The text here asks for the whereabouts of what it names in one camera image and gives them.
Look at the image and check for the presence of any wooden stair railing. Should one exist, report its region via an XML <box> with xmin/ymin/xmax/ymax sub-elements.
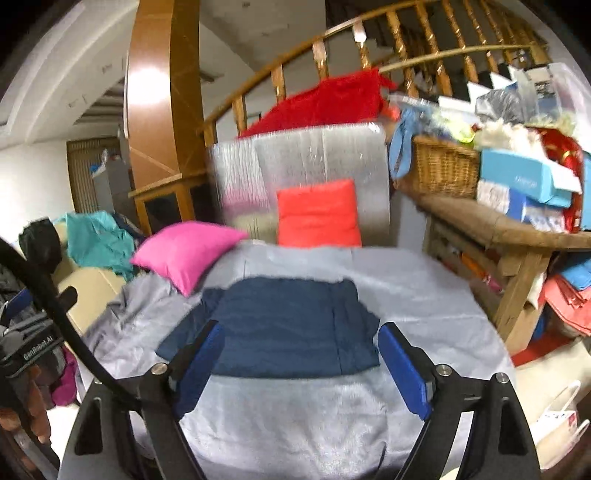
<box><xmin>198</xmin><ymin>0</ymin><xmax>555</xmax><ymax>148</ymax></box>

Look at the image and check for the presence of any dark plastic bag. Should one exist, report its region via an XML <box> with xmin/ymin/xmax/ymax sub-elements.
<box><xmin>475</xmin><ymin>88</ymin><xmax>525</xmax><ymax>123</ymax></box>

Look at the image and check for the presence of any teal garment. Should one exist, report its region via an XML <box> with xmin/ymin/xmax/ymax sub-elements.
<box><xmin>65</xmin><ymin>211</ymin><xmax>139</xmax><ymax>282</ymax></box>

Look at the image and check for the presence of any black garment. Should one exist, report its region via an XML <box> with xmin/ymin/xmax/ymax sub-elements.
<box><xmin>18</xmin><ymin>218</ymin><xmax>63</xmax><ymax>278</ymax></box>

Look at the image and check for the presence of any wicker basket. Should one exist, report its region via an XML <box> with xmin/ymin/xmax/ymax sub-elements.
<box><xmin>397</xmin><ymin>136</ymin><xmax>481</xmax><ymax>199</ymax></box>

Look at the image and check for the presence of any white and black box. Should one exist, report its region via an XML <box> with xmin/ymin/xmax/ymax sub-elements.
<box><xmin>508</xmin><ymin>65</ymin><xmax>555</xmax><ymax>93</ymax></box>

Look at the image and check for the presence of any black cable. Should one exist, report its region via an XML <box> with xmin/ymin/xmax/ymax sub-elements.
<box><xmin>0</xmin><ymin>237</ymin><xmax>144</xmax><ymax>414</ymax></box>

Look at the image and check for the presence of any black shiny puffer jacket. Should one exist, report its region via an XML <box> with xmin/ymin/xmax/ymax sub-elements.
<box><xmin>0</xmin><ymin>270</ymin><xmax>70</xmax><ymax>407</ymax></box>

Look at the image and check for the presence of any blue folded cloth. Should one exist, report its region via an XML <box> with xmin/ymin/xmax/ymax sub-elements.
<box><xmin>547</xmin><ymin>251</ymin><xmax>591</xmax><ymax>291</ymax></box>

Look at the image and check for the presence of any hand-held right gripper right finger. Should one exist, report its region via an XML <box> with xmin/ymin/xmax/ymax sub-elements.
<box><xmin>378</xmin><ymin>322</ymin><xmax>542</xmax><ymax>480</ymax></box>

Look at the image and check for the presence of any silver foil insulation panel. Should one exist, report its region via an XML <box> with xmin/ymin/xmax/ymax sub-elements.
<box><xmin>208</xmin><ymin>122</ymin><xmax>393</xmax><ymax>247</ymax></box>

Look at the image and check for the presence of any brown curtain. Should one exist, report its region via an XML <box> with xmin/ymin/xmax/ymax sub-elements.
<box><xmin>67</xmin><ymin>138</ymin><xmax>123</xmax><ymax>215</ymax></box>

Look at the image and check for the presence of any magenta garment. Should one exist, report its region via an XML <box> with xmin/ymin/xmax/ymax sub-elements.
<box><xmin>50</xmin><ymin>348</ymin><xmax>80</xmax><ymax>407</ymax></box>

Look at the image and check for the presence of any beige sofa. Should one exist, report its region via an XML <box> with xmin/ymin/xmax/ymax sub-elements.
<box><xmin>51</xmin><ymin>222</ymin><xmax>130</xmax><ymax>337</ymax></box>

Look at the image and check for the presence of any grey blanket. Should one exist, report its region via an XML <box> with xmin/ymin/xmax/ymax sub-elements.
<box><xmin>76</xmin><ymin>240</ymin><xmax>515</xmax><ymax>480</ymax></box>

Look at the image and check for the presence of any person's left hand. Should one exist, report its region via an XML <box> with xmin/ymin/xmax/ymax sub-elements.
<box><xmin>0</xmin><ymin>364</ymin><xmax>52</xmax><ymax>446</ymax></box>

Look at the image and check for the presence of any light blue box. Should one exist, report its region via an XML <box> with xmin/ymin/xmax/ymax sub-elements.
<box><xmin>478</xmin><ymin>148</ymin><xmax>583</xmax><ymax>208</ymax></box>

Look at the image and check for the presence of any grey refrigerator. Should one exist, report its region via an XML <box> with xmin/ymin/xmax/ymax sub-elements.
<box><xmin>92</xmin><ymin>159</ymin><xmax>130</xmax><ymax>217</ymax></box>

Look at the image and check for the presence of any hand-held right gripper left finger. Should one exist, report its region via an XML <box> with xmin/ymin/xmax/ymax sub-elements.
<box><xmin>58</xmin><ymin>319</ymin><xmax>227</xmax><ymax>480</ymax></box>

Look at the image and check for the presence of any wooden base cabinet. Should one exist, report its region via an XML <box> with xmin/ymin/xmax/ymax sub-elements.
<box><xmin>129</xmin><ymin>173</ymin><xmax>218</xmax><ymax>236</ymax></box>

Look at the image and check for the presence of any navy blue padded jacket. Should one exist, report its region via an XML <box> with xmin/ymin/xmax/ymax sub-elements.
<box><xmin>156</xmin><ymin>276</ymin><xmax>382</xmax><ymax>379</ymax></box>

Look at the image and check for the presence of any red printed bag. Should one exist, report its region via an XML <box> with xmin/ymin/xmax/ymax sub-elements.
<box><xmin>540</xmin><ymin>129</ymin><xmax>585</xmax><ymax>232</ymax></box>

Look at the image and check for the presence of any red cloth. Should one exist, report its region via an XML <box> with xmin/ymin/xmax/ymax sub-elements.
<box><xmin>238</xmin><ymin>68</ymin><xmax>398</xmax><ymax>138</ymax></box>

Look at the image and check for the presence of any coral folded cloth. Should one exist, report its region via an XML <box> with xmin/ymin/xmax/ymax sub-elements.
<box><xmin>540</xmin><ymin>272</ymin><xmax>591</xmax><ymax>337</ymax></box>

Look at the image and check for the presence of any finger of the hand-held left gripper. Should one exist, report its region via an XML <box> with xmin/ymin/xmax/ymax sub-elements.
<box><xmin>56</xmin><ymin>286</ymin><xmax>78</xmax><ymax>320</ymax></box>
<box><xmin>2</xmin><ymin>288</ymin><xmax>35</xmax><ymax>319</ymax></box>

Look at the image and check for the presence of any white shopping bag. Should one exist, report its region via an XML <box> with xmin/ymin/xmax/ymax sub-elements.
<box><xmin>531</xmin><ymin>381</ymin><xmax>583</xmax><ymax>469</ymax></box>

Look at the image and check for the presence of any pink pillow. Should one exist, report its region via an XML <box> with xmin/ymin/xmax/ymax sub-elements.
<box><xmin>130</xmin><ymin>220</ymin><xmax>250</xmax><ymax>297</ymax></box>

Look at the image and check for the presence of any white printed box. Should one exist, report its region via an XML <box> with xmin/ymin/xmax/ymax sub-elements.
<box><xmin>475</xmin><ymin>180</ymin><xmax>568</xmax><ymax>234</ymax></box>

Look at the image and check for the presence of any wooden column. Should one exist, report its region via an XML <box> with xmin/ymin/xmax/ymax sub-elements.
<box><xmin>124</xmin><ymin>0</ymin><xmax>206</xmax><ymax>185</ymax></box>

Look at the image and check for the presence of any red-orange pillow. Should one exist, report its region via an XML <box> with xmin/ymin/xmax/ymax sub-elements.
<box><xmin>276</xmin><ymin>179</ymin><xmax>362</xmax><ymax>248</ymax></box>

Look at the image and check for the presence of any cream white cloth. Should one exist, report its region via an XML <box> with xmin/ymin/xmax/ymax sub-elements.
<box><xmin>473</xmin><ymin>122</ymin><xmax>543</xmax><ymax>151</ymax></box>

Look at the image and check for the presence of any wooden table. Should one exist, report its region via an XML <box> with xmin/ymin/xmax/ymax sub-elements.
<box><xmin>394</xmin><ymin>185</ymin><xmax>591</xmax><ymax>356</ymax></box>

